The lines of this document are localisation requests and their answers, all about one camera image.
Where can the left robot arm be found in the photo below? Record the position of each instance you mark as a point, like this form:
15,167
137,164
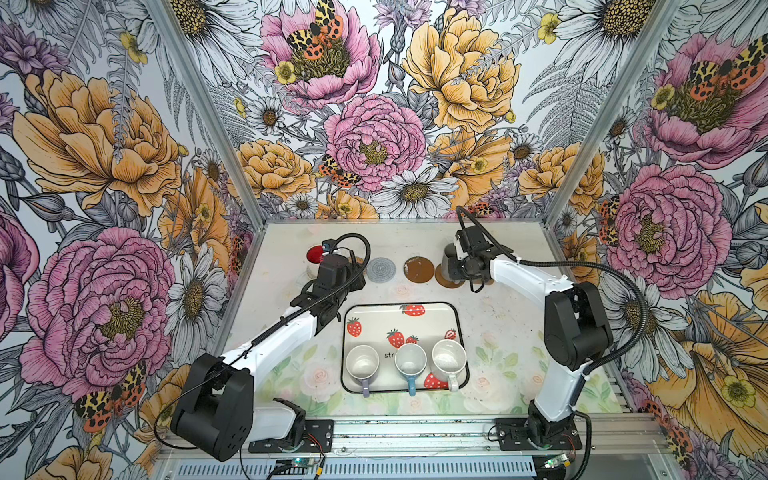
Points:
217,412

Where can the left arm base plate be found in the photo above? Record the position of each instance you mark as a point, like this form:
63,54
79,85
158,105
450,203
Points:
306,436

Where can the red interior mug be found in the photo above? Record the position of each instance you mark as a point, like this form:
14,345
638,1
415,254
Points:
314,256

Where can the grey braided coaster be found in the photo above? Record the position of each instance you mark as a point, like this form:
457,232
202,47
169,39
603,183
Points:
381,270

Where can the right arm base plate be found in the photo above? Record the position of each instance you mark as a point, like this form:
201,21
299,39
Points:
510,432

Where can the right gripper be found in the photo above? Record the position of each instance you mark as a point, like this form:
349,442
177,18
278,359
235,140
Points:
455,275

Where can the green circuit board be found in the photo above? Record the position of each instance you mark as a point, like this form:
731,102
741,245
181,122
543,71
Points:
297,466

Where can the white mug purple handle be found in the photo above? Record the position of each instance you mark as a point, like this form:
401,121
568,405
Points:
362,364

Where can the grey mug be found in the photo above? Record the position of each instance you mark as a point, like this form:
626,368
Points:
451,265

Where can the plain round wooden coaster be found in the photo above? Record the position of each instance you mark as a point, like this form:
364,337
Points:
446,282

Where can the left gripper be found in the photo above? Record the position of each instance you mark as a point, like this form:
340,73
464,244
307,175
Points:
354,270

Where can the strawberry print serving tray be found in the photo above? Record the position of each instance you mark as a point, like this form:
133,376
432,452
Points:
387,327

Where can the aluminium front rail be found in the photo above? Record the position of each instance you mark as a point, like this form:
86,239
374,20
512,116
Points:
621,435

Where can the white mug blue handle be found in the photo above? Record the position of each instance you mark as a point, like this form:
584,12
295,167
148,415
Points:
410,361

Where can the scratched dark wooden coaster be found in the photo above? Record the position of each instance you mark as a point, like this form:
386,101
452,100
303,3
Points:
418,269

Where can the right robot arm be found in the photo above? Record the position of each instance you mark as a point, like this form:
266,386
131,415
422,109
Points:
576,331

